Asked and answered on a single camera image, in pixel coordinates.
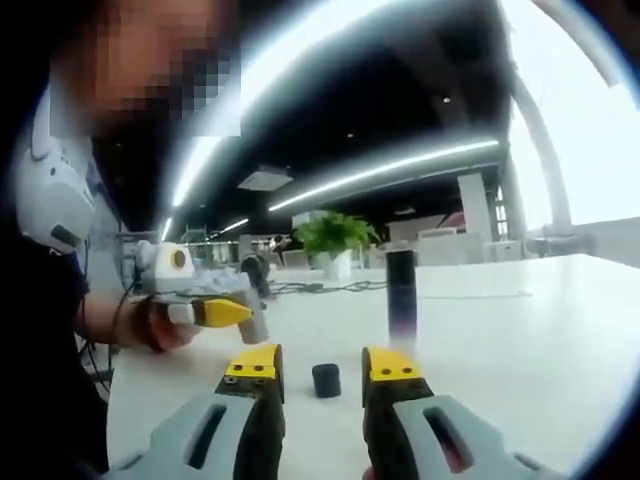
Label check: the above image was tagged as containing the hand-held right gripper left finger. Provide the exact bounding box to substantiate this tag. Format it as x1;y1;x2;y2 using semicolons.
102;343;286;480

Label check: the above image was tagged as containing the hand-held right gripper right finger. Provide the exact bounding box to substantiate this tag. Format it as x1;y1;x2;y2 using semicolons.
360;345;566;480

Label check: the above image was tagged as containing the small grey cosmetic bottle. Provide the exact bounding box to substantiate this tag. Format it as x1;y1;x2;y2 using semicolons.
234;289;271;346

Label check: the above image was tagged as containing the small black bottle cap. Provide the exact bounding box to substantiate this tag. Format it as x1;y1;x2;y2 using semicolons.
312;363;343;400

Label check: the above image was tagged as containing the tall dark cosmetic bottle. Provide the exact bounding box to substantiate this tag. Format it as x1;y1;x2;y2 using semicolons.
387;247;419;351

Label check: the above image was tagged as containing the person's left hand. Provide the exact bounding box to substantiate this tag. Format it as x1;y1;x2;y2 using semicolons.
132;297;194;354

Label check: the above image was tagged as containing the black desk fan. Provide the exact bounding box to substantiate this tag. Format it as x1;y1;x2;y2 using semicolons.
242;253;271;296

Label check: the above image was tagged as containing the ceiling light strip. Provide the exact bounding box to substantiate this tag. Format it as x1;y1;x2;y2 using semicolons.
269;140;500;211
172;0;501;206

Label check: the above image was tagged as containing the white table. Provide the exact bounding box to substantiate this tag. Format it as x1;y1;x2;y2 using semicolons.
107;253;640;480

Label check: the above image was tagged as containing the ceiling air vent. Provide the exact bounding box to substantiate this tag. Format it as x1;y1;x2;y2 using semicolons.
238;167;292;192

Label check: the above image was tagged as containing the green potted plant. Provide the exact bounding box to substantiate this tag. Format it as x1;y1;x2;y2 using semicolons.
294;210;381;280

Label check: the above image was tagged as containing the white chest device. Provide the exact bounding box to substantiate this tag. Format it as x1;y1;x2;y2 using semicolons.
14;114;96;251

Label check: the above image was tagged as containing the person's dark shirt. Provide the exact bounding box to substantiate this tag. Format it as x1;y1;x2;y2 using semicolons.
0;234;109;480

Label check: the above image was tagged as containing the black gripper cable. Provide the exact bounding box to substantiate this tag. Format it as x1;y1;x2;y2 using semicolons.
79;279;151;391

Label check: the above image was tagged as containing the black power cable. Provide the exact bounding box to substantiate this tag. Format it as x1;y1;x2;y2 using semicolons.
267;280;391;297

